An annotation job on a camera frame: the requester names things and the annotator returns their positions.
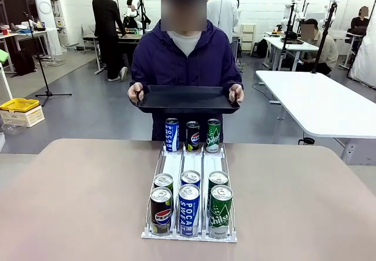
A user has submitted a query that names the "person's left hand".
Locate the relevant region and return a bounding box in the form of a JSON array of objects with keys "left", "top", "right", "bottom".
[{"left": 228, "top": 83, "right": 245, "bottom": 104}]

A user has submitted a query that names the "person's right hand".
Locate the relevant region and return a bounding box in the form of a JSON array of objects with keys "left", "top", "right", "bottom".
[{"left": 127, "top": 82, "right": 145, "bottom": 106}]

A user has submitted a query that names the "black serving tray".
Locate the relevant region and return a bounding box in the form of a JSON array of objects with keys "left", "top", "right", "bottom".
[{"left": 129, "top": 81, "right": 241, "bottom": 115}]

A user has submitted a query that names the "green Chilsung cider can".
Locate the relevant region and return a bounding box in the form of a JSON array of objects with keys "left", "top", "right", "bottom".
[
  {"left": 209, "top": 185, "right": 233, "bottom": 239},
  {"left": 205, "top": 118, "right": 221, "bottom": 153},
  {"left": 207, "top": 170, "right": 230, "bottom": 215}
]

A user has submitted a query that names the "person's right forearm purple sleeve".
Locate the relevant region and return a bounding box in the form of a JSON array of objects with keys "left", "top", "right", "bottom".
[{"left": 131, "top": 62, "right": 151, "bottom": 89}]

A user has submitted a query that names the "person's left forearm purple sleeve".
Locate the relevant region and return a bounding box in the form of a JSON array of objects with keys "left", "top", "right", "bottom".
[{"left": 224, "top": 62, "right": 244, "bottom": 88}]

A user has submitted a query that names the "person in purple jacket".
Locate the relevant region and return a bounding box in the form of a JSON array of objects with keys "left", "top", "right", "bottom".
[{"left": 130, "top": 0, "right": 244, "bottom": 143}]

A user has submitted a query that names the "person in white coat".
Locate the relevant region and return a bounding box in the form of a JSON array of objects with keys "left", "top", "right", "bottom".
[{"left": 206, "top": 0, "right": 240, "bottom": 43}]

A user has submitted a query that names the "seated person in beige jacket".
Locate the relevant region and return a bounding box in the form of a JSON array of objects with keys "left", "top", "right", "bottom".
[{"left": 296, "top": 18, "right": 339, "bottom": 76}]

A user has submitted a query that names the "seated person in black top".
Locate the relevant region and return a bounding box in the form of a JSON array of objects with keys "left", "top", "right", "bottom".
[{"left": 350, "top": 6, "right": 370, "bottom": 37}]

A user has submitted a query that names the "black bag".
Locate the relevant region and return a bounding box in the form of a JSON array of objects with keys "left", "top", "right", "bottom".
[{"left": 256, "top": 39, "right": 269, "bottom": 59}]

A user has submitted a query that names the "white drawer cabinet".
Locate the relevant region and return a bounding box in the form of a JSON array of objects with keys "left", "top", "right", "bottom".
[{"left": 240, "top": 24, "right": 257, "bottom": 53}]

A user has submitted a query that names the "blue Pocari Sweat can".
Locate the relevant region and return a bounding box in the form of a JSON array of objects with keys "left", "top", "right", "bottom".
[
  {"left": 164, "top": 118, "right": 180, "bottom": 152},
  {"left": 178, "top": 183, "right": 201, "bottom": 238},
  {"left": 180, "top": 170, "right": 202, "bottom": 189}
]

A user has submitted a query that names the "black Pepsi can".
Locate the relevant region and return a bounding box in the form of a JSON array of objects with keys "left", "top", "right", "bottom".
[
  {"left": 186, "top": 121, "right": 200, "bottom": 152},
  {"left": 153, "top": 173, "right": 174, "bottom": 193},
  {"left": 150, "top": 186, "right": 173, "bottom": 236}
]

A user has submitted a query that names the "man in black suit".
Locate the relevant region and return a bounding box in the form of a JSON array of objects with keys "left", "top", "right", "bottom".
[{"left": 92, "top": 0, "right": 129, "bottom": 82}]

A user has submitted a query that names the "white work desk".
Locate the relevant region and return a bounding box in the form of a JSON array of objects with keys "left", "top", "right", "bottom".
[{"left": 263, "top": 36, "right": 320, "bottom": 71}]

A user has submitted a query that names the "white black humanoid robot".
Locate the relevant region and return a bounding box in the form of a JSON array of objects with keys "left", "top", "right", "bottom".
[{"left": 122, "top": 0, "right": 140, "bottom": 29}]

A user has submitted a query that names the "large white table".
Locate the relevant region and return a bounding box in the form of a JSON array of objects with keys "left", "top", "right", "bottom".
[{"left": 254, "top": 69, "right": 376, "bottom": 166}]

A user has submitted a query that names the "white clear can dispenser rack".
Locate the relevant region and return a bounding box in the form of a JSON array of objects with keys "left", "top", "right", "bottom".
[{"left": 140, "top": 142, "right": 238, "bottom": 243}]

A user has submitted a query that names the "black tripod stand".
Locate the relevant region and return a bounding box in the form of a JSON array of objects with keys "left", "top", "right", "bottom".
[{"left": 23, "top": 11, "right": 73, "bottom": 108}]

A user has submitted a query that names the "tall black pole stand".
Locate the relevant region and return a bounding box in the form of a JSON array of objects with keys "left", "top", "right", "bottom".
[{"left": 311, "top": 1, "right": 338, "bottom": 74}]

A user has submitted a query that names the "white plastic crate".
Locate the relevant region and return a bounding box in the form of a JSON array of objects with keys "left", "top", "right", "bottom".
[{"left": 0, "top": 105, "right": 46, "bottom": 128}]

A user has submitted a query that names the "black backpack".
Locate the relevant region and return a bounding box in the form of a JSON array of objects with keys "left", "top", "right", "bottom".
[{"left": 13, "top": 49, "right": 36, "bottom": 76}]

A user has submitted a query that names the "yellow plastic crate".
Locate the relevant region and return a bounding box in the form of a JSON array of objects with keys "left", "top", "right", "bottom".
[{"left": 0, "top": 98, "right": 41, "bottom": 113}]

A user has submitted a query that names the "white standing air conditioner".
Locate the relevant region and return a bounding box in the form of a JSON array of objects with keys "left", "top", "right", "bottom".
[{"left": 31, "top": 0, "right": 63, "bottom": 56}]

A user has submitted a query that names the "white desk with clutter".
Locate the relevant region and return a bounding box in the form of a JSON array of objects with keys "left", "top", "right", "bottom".
[{"left": 0, "top": 27, "right": 59, "bottom": 73}]

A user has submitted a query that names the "clear plastic bowl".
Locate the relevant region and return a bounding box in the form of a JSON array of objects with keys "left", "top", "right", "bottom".
[{"left": 1, "top": 119, "right": 28, "bottom": 136}]

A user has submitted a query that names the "white curtain sheet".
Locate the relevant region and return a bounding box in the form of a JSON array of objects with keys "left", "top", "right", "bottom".
[{"left": 348, "top": 22, "right": 376, "bottom": 89}]

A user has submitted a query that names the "black camera tripod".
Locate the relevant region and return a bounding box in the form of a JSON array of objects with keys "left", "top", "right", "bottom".
[{"left": 137, "top": 0, "right": 152, "bottom": 34}]

